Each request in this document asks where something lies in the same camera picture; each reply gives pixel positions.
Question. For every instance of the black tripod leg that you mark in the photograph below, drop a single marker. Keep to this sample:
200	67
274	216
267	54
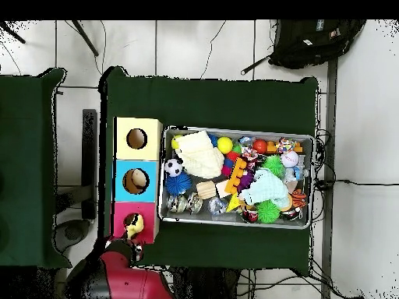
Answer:
85	39
14	35

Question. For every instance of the mint green waffle cloth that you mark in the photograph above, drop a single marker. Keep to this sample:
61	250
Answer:
265	190

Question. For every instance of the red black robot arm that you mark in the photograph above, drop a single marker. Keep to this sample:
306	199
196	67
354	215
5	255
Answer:
124	280

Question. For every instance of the grey oval base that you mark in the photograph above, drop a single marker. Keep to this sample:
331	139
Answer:
73	232

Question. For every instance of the white baseball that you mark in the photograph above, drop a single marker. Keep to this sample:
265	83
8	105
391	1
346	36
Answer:
290	159

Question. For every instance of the blue spiky ball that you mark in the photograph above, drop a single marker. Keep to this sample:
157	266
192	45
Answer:
177	183

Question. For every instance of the orange toy building block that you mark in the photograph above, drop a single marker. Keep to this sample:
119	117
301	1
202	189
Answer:
236	176

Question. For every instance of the green spiky ball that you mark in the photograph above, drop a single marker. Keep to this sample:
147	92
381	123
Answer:
267	211

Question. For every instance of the dark green table cloth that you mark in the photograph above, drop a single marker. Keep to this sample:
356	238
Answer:
202	102
25	155

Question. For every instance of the yellow plush duck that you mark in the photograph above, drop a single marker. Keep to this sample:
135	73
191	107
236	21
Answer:
136	225

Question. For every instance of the grey metal rail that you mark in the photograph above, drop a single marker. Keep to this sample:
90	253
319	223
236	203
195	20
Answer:
330	109

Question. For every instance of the black upright panel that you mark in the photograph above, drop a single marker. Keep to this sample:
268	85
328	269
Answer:
89	155

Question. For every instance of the black backpack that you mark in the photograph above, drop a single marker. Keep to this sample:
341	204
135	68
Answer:
311	43

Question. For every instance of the cream waffle cloth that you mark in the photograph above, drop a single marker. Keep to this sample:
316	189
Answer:
199	155

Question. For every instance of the silver mesh bin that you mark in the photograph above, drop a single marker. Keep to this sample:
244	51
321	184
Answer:
202	215

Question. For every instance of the wooden box three holes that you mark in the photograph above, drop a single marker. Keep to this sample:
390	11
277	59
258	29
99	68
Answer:
124	193

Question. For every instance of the yellow triangle block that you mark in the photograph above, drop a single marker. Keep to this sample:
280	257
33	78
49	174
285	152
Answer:
233	204

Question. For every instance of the black white soccer ball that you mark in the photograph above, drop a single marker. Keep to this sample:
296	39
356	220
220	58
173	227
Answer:
173	167

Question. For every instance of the orange red ball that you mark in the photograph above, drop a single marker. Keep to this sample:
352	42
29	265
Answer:
260	146

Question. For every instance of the yellow seamed ball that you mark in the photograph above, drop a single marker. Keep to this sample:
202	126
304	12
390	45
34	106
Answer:
225	145

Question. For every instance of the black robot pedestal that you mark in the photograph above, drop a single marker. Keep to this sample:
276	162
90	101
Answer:
205	286

